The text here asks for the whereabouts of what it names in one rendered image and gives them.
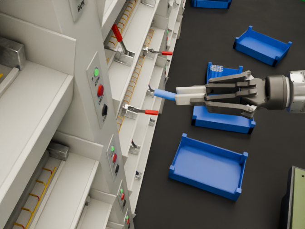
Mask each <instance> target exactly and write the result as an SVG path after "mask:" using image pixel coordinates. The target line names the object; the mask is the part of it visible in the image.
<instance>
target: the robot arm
mask: <svg viewBox="0 0 305 229"><path fill-rule="evenodd" d="M176 91H177V95H175V101H176V104H177V105H191V106H205V107H206V108H207V111H208V113H215V114H224V115H235V116H242V117H245V118H247V119H253V114H254V113H255V111H256V110H260V109H262V108H266V109H267V110H283V109H285V108H286V110H287V112H288V113H305V70H299V71H289V72H288V73H287V75H286V77H285V76H284V75H269V76H267V77H266V78H265V79H259V78H254V77H253V76H252V75H251V71H249V70H248V71H246V72H243V73H241V74H236V75H228V76H222V77H216V78H210V79H209V82H208V83H207V84H206V85H194V86H192V87H177V88H176ZM209 95H210V96H209Z"/></svg>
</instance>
